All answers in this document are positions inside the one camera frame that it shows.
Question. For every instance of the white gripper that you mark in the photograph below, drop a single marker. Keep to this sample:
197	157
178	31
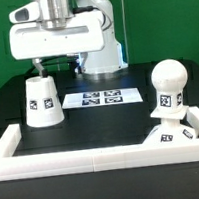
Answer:
81	34

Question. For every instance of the white lamp shade cone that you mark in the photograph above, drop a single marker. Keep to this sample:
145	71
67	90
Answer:
43	108

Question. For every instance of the white lamp bulb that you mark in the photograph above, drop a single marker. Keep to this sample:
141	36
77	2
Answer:
169	78

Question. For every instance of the white lamp base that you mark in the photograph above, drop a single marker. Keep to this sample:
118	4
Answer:
170	130

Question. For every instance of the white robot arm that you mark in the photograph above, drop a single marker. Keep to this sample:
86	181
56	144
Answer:
101	63

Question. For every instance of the white marker sheet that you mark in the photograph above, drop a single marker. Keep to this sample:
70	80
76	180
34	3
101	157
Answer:
101	98

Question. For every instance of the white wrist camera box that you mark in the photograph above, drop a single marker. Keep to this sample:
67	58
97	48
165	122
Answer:
26	14

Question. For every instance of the white U-shaped frame fence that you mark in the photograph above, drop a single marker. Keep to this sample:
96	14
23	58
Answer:
92	160

